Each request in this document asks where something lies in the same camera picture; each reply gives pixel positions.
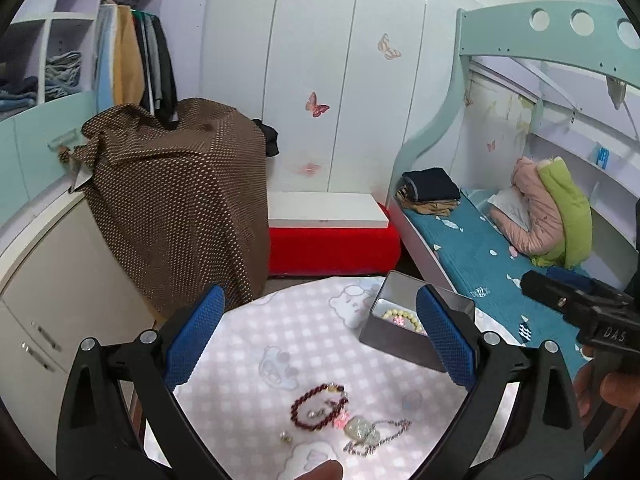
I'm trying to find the red bench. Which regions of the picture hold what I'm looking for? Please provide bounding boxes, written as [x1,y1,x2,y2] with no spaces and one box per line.
[267,202,404,277]

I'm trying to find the hanging light blue garment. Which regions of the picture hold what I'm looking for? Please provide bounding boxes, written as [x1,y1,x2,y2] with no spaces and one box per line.
[94,4,120,112]

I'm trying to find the person's left hand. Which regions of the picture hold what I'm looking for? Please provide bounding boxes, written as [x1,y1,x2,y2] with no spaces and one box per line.
[294,460,346,480]

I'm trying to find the folded tan clothes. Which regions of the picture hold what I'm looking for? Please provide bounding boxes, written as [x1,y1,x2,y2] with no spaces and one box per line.
[396,187,460,219]

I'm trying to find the brown dotted cloth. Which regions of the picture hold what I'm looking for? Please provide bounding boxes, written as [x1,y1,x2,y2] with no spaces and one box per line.
[69,97,273,315]

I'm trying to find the green padded jacket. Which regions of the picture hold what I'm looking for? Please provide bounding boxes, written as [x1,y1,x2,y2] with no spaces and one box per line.
[530,157,594,269]

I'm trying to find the hanging dark garments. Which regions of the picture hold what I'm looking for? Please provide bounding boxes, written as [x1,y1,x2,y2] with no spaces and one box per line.
[132,10,180,127]

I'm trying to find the light green bunk bed frame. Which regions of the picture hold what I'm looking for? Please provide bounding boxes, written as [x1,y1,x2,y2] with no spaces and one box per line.
[386,0,640,311]

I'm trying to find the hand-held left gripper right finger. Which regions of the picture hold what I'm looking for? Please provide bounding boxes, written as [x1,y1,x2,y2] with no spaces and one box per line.
[415,284,586,480]

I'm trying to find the hanging mustard garment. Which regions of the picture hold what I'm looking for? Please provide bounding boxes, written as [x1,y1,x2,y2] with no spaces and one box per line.
[112,5,147,109]

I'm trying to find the person's right hand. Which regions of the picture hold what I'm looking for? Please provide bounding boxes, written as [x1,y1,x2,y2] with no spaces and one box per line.
[572,360,640,456]

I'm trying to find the silver chain pendant necklace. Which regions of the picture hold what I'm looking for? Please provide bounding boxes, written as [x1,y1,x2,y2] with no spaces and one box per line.
[342,414,414,458]

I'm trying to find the pink checked bear tablecloth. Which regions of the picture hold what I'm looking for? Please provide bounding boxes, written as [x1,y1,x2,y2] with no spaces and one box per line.
[142,272,517,480]

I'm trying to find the folded navy clothes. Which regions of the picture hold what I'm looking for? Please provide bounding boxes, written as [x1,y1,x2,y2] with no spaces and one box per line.
[401,167,462,203]

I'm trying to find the teal printed bed sheet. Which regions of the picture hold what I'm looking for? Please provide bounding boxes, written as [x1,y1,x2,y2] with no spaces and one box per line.
[400,187,603,356]

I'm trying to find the dark red bead bracelet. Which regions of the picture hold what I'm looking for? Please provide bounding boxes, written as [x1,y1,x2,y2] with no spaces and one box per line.
[290,382,350,432]

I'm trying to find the light green cabinet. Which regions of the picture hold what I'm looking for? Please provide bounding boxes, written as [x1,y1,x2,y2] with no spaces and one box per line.
[0,89,101,233]

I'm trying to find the white pillow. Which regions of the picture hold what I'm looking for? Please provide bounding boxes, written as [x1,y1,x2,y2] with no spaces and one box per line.
[487,187,532,232]

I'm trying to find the folded light blue jeans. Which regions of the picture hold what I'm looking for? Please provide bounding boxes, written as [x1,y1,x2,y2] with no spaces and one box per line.
[45,51,83,104]

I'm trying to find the orange butterfly sticker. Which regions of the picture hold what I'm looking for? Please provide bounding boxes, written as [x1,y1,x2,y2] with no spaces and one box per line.
[377,33,403,61]

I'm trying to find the folded blue clothes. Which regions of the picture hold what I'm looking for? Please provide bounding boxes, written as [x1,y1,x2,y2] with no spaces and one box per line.
[0,76,41,114]

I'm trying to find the white cabinet with handles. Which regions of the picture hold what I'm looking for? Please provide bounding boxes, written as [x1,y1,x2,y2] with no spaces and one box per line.
[0,192,163,413]

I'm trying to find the white board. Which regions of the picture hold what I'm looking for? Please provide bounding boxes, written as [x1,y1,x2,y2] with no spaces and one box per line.
[268,191,390,230]

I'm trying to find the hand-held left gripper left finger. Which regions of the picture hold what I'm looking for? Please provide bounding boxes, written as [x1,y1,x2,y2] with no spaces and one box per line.
[56,284,236,480]

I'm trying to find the pink padded jacket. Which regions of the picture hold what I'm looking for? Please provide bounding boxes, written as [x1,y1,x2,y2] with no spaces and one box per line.
[487,156,567,255]

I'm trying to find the black garment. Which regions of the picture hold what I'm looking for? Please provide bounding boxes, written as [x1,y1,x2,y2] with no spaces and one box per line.
[251,118,280,159]

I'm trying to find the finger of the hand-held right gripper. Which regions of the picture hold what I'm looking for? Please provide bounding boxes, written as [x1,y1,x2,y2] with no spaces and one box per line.
[520,270,596,318]

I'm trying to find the grey metal tin box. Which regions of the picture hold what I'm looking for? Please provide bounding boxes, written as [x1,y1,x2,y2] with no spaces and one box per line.
[359,270,476,373]

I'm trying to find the white open shelf unit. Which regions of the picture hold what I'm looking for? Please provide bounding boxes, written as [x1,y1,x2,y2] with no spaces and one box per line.
[0,0,167,122]

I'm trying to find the pale bead bracelet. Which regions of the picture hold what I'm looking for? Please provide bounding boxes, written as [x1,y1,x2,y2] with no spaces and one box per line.
[381,309,429,337]

